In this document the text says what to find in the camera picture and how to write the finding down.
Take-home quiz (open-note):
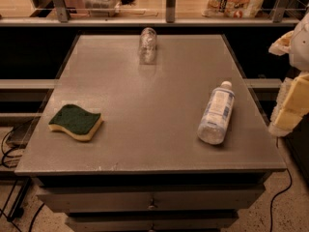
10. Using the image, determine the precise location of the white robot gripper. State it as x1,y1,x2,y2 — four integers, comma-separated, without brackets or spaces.
268,14,309,137

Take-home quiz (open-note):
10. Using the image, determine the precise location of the blue label plastic bottle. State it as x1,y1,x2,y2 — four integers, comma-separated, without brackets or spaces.
197,81,235,145

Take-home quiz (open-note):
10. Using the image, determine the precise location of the printed snack bag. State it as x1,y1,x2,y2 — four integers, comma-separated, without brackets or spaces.
202,0,264,18

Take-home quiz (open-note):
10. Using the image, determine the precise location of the grey drawer cabinet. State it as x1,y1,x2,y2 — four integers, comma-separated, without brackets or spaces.
37,175,265,232

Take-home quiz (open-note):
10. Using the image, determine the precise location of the clear plastic storage box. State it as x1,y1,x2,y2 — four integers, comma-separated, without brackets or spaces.
83,0,120,17

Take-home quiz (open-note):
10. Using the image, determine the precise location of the green yellow sponge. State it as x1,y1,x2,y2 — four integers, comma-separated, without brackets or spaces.
48,104,103,142

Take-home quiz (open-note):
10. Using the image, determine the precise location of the black cable right floor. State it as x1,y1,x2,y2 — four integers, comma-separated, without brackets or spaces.
268,137,294,232

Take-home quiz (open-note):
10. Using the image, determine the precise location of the metal shelf rail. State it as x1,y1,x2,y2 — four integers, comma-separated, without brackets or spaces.
0,0,308,27

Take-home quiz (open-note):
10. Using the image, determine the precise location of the black cables left floor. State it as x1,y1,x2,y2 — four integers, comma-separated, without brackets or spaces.
0,119,46,232

